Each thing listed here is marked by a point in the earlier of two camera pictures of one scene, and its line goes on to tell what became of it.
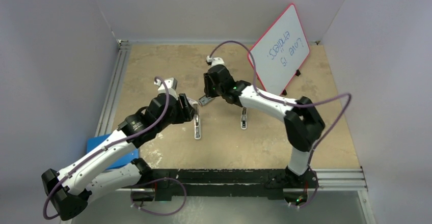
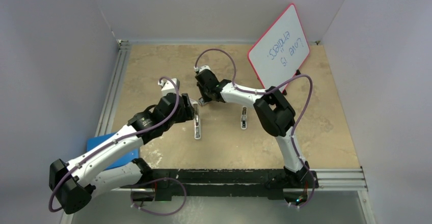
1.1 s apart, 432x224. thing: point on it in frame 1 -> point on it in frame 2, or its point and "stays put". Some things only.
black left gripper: (186, 111) stays put
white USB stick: (197, 122) stays put
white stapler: (244, 120) stays put
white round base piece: (215, 61) -> (199, 69)
